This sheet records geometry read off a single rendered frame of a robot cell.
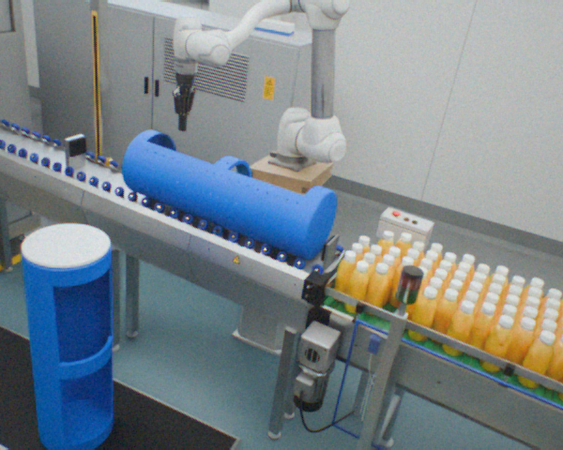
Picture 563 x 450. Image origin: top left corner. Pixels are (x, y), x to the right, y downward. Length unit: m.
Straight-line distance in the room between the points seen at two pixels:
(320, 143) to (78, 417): 1.55
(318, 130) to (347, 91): 2.42
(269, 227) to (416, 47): 2.87
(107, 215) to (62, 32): 2.29
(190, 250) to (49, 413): 0.80
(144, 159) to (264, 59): 1.54
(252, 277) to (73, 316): 0.72
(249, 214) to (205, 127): 1.98
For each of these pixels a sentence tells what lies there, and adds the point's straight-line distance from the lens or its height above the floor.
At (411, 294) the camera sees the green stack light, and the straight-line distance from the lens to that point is 1.66.
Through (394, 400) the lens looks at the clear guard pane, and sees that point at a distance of 2.06.
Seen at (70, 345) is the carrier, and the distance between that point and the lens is 2.48.
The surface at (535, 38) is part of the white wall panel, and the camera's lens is 4.56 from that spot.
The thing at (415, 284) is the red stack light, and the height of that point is 1.23.
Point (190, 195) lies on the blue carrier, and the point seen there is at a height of 1.10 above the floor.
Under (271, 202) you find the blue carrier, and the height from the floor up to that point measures 1.18.
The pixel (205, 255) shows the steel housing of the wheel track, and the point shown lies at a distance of 2.32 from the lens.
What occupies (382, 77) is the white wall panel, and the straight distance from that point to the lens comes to 4.76.
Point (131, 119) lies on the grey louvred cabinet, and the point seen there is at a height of 0.66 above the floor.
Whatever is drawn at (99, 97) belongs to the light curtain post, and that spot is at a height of 1.18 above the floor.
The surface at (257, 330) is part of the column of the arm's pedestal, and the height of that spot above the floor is 0.11.
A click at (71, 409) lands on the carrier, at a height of 0.16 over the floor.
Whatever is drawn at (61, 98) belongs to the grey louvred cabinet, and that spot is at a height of 0.65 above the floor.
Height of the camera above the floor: 2.08
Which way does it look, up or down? 27 degrees down
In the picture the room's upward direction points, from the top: 8 degrees clockwise
